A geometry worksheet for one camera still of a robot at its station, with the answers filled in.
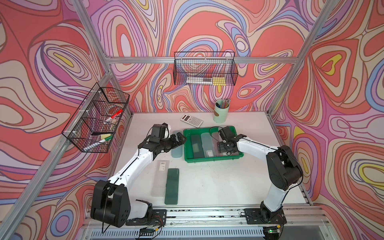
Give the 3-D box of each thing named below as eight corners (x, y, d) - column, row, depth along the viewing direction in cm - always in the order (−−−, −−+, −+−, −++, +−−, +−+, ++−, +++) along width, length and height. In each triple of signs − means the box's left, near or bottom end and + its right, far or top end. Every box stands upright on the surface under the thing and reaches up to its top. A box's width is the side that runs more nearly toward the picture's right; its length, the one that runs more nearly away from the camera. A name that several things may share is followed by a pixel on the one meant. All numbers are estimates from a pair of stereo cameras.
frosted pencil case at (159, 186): (151, 197, 82) (150, 195, 80) (157, 162, 95) (156, 160, 93) (165, 197, 82) (164, 195, 80) (169, 162, 95) (168, 160, 93)
